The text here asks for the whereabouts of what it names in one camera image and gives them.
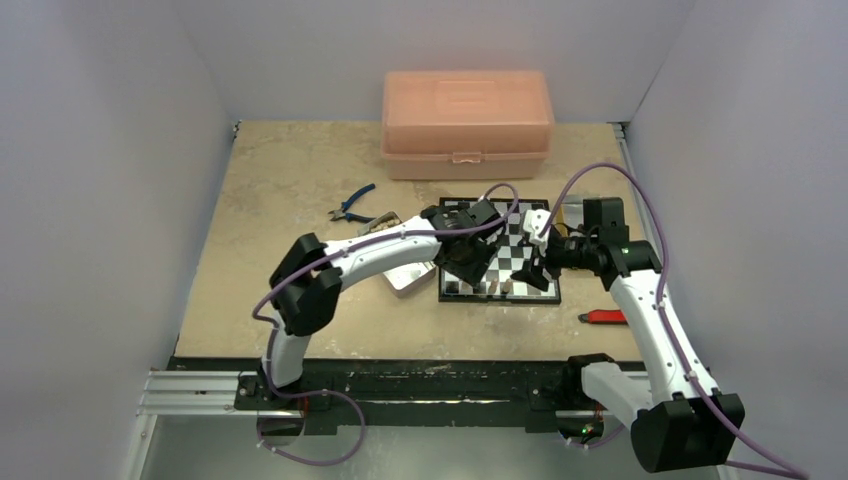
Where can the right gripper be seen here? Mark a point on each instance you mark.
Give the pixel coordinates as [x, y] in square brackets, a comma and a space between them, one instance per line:
[542, 258]

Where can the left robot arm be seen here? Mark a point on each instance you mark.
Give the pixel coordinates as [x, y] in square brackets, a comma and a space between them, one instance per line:
[306, 285]

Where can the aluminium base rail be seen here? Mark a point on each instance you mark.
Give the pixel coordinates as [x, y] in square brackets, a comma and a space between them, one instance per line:
[533, 396]

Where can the pink plastic storage box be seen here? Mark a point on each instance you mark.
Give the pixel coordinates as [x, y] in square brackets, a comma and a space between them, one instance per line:
[465, 125]

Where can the black white chess board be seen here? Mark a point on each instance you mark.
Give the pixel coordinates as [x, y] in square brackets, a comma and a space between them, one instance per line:
[510, 257]

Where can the gold metal tin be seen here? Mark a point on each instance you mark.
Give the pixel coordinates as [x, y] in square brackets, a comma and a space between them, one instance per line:
[570, 215]

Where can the red black utility knife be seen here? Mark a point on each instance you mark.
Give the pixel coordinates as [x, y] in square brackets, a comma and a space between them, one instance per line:
[603, 317]

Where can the light wooden chess pieces pile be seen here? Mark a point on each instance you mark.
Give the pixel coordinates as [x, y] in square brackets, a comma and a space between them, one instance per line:
[384, 224]

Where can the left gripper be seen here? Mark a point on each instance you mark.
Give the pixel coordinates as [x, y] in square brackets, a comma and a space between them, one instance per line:
[472, 272]

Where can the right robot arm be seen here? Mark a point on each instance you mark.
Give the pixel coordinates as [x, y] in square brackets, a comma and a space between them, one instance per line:
[677, 419]

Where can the silver pink metal tin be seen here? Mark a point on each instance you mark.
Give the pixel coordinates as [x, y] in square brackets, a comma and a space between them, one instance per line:
[405, 279]

